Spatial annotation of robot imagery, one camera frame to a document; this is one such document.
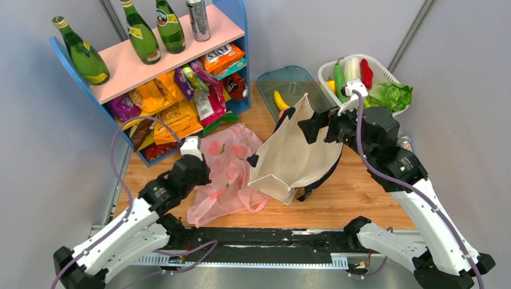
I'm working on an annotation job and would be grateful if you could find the brown snack bag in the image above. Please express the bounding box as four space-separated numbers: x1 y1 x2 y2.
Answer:
130 119 155 151

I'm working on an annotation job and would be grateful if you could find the napa cabbage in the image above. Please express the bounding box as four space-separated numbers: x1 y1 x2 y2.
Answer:
343 57 361 82

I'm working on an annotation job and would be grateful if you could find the green glass bottle middle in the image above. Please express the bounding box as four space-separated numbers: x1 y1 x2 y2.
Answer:
120 0 161 65

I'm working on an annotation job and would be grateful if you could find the green lettuce leaf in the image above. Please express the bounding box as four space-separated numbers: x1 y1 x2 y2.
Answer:
364 82 413 113

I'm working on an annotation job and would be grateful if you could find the honey dijon chips bag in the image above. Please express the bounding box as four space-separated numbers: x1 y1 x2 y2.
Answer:
152 99 203 145

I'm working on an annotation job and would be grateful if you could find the yellow bell pepper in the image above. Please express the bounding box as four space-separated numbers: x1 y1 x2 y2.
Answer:
327 80 337 95

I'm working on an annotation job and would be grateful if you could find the colourful striped candy packet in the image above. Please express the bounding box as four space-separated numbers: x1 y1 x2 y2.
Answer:
181 64 209 93

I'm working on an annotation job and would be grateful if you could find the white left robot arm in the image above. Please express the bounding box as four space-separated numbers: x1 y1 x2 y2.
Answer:
53 153 210 288

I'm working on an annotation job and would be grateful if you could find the long green chili pepper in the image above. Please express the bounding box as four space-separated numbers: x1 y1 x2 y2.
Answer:
333 57 346 103

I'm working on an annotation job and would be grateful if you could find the red dark snack bag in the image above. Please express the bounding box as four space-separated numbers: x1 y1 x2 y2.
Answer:
223 72 248 101

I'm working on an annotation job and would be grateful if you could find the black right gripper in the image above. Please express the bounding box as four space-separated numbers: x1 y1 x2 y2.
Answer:
297 98 374 161

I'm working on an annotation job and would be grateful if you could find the glass tube of beads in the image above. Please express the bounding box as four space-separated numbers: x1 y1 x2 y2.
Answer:
398 135 413 152

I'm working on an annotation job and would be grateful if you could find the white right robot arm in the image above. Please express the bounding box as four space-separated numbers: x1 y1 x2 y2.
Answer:
298 107 495 288

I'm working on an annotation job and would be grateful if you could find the orange foxs candy bag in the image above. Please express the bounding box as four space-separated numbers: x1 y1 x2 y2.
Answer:
199 43 245 75

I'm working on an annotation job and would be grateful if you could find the blue pink snack shelf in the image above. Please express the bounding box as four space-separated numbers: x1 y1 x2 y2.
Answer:
49 1 250 166

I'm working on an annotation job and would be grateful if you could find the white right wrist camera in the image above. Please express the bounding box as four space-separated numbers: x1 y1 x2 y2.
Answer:
337 79 368 116

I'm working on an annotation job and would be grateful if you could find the purple snack bag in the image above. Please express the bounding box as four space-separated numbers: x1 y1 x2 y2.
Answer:
107 94 142 122

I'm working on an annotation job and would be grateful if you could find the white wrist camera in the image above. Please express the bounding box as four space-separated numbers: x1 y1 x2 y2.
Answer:
337 79 368 116
180 136 203 161

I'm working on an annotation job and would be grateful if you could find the silver drink can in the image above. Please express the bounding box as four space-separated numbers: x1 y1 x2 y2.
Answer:
185 0 210 42

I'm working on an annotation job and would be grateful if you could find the green glass bottle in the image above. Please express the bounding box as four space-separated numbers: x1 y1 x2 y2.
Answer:
120 0 161 65
52 16 110 85
156 0 186 54

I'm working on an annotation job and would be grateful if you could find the red patterned snack bag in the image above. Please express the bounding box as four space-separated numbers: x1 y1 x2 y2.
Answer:
142 142 178 162

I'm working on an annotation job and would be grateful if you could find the red hand cooked chips bag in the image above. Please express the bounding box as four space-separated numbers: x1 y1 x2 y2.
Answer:
193 84 227 127

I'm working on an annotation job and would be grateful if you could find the orange snack bag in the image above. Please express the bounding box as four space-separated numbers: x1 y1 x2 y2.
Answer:
128 70 185 114

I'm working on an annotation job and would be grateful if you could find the green white snack bag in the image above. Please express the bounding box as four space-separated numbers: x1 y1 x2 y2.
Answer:
202 112 239 136

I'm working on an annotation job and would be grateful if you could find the red chili pepper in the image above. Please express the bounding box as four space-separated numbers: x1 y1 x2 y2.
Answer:
360 58 374 90

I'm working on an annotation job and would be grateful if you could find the pink plastic grocery bag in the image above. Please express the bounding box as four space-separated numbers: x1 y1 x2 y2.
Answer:
186 123 271 228

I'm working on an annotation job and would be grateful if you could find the purple candy packet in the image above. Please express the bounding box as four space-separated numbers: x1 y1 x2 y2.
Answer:
174 67 195 101

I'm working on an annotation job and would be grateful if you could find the teal foxs candy bag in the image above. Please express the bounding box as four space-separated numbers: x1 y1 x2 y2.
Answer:
216 57 248 81

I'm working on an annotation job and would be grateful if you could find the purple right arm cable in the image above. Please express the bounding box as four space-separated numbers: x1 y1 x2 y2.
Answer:
347 90 486 289

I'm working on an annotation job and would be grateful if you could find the pink candy packet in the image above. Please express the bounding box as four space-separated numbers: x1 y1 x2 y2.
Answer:
190 59 219 85

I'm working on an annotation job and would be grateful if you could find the green glass bottle left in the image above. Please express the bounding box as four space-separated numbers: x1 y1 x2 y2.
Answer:
52 16 110 85

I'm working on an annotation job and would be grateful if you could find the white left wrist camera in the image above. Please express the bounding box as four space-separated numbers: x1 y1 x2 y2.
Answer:
180 136 203 161

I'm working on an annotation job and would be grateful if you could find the green glass bottle right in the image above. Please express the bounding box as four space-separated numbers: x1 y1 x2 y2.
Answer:
156 0 186 54

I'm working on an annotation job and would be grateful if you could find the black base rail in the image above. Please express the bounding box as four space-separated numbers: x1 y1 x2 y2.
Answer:
164 228 369 265

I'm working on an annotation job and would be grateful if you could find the teal transparent plastic tray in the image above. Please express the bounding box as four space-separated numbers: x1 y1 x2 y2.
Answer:
257 66 334 121

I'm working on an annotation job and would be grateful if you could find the cream canvas tote bag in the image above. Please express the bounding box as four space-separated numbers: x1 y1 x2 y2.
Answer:
247 93 343 205

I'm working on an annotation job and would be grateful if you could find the white plastic basket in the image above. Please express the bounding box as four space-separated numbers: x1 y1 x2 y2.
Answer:
318 54 400 111

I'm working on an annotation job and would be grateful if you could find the yellow banana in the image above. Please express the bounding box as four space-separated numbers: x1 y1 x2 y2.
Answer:
273 90 290 111

